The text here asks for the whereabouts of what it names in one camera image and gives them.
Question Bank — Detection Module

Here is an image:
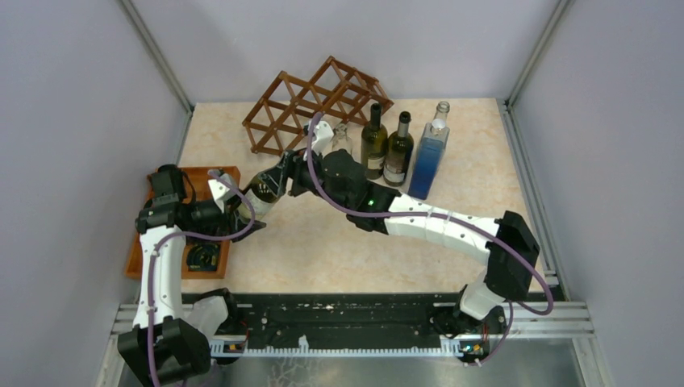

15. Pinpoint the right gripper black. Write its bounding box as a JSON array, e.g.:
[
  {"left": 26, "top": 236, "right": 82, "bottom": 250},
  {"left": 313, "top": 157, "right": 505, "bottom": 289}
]
[{"left": 258, "top": 142, "right": 351, "bottom": 212}]

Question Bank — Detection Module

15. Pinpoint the small clear glass bottle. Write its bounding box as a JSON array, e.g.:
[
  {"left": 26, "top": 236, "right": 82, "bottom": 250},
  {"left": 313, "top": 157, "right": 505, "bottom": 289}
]
[{"left": 332, "top": 123, "right": 353, "bottom": 156}]

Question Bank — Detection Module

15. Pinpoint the dark green wine bottle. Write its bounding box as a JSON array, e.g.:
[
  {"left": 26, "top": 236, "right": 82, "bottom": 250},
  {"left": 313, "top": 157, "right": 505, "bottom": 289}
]
[{"left": 243, "top": 166, "right": 287, "bottom": 221}]

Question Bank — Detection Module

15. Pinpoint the white label wine bottle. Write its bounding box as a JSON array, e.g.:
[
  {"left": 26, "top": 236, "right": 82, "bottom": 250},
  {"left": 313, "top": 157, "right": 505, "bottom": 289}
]
[{"left": 361, "top": 102, "right": 388, "bottom": 180}]

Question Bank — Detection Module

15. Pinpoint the brown label wine bottle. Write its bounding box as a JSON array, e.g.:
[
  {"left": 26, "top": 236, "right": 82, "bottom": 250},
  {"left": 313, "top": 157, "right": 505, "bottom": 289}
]
[{"left": 382, "top": 111, "right": 415, "bottom": 186}]

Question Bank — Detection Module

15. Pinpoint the blue square glass bottle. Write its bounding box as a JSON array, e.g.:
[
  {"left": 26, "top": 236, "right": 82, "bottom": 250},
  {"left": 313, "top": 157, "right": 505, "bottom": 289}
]
[{"left": 408, "top": 119, "right": 449, "bottom": 199}]

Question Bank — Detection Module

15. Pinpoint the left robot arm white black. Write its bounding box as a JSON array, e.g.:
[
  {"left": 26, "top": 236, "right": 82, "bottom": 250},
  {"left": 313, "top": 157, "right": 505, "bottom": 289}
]
[{"left": 118, "top": 164, "right": 272, "bottom": 386}]

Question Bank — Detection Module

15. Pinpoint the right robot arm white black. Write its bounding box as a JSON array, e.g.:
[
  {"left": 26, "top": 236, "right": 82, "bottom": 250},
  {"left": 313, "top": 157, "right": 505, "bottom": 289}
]
[{"left": 265, "top": 149, "right": 541, "bottom": 332}]

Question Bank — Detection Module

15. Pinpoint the brown wooden wine rack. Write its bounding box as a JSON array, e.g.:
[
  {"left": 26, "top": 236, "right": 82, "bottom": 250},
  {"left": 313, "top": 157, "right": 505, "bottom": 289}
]
[{"left": 242, "top": 56, "right": 394, "bottom": 156}]

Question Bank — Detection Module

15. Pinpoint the black patterned coaster in tray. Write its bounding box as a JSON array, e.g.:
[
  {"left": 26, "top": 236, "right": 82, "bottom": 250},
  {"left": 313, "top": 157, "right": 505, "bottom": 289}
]
[{"left": 186, "top": 243, "right": 220, "bottom": 272}]

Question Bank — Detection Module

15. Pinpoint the orange wooden tray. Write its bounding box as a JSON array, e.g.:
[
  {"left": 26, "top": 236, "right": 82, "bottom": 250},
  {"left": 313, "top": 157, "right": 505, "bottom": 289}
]
[{"left": 123, "top": 166, "right": 240, "bottom": 280}]

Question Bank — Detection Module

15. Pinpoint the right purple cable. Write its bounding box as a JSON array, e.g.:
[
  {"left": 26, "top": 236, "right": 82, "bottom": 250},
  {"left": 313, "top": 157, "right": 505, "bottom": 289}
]
[{"left": 305, "top": 110, "right": 556, "bottom": 367}]

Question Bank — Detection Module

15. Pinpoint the purple cable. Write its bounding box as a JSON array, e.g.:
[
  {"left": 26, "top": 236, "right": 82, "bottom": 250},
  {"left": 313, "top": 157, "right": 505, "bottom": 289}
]
[
  {"left": 147, "top": 169, "right": 257, "bottom": 387},
  {"left": 305, "top": 110, "right": 556, "bottom": 367}
]

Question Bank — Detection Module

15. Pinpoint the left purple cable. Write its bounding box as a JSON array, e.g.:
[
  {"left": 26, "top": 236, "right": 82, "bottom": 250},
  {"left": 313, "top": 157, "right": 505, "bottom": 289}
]
[{"left": 147, "top": 169, "right": 257, "bottom": 387}]

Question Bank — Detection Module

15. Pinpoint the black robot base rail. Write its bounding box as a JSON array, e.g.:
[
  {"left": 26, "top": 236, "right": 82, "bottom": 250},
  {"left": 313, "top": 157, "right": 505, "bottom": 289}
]
[{"left": 170, "top": 290, "right": 509, "bottom": 354}]

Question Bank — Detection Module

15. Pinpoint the white toothed cable strip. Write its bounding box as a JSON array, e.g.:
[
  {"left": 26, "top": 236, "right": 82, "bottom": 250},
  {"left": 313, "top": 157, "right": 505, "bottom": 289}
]
[{"left": 209, "top": 336, "right": 465, "bottom": 359}]

